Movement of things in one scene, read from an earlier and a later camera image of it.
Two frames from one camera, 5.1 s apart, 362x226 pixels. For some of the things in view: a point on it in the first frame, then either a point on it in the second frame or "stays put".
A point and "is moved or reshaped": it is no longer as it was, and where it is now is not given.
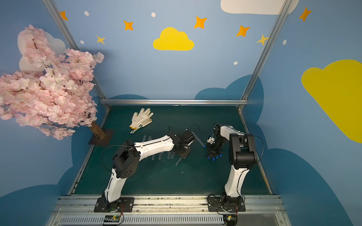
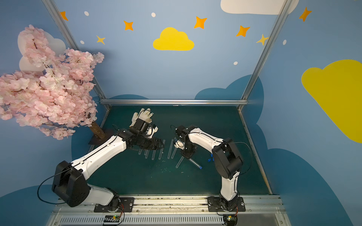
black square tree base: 105,141 stays put
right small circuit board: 230,220 stays put
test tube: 198,140 is moved or reshaped
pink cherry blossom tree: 54,94 stays put
